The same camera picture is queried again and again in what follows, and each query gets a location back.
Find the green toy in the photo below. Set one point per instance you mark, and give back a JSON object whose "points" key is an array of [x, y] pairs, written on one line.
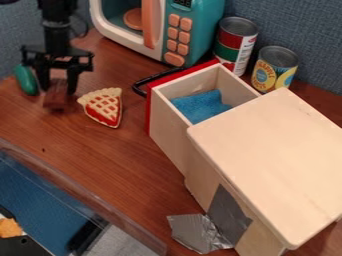
{"points": [[26, 80]]}

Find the toy pie slice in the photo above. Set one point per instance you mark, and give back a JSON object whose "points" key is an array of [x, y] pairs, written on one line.
{"points": [[103, 107]]}

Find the toy microwave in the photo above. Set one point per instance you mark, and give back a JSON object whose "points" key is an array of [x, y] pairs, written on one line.
{"points": [[187, 30]]}

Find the brown toy block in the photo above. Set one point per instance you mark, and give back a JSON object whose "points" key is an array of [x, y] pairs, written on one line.
{"points": [[56, 96]]}

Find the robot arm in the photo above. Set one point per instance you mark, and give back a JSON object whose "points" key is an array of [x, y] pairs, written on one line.
{"points": [[57, 23]]}

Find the red and green can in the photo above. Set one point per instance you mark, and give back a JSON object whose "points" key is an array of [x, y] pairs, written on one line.
{"points": [[235, 45]]}

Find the grey tape piece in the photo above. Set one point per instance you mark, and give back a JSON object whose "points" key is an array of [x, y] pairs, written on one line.
{"points": [[209, 226]]}

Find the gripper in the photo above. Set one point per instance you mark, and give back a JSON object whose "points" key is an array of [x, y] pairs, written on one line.
{"points": [[58, 57]]}

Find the drawer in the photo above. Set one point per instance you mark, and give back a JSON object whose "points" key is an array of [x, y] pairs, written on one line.
{"points": [[169, 126]]}

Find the blue cloth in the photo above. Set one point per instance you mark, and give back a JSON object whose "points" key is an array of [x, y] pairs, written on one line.
{"points": [[200, 106]]}

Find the yellow can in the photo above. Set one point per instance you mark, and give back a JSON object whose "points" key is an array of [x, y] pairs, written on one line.
{"points": [[272, 71]]}

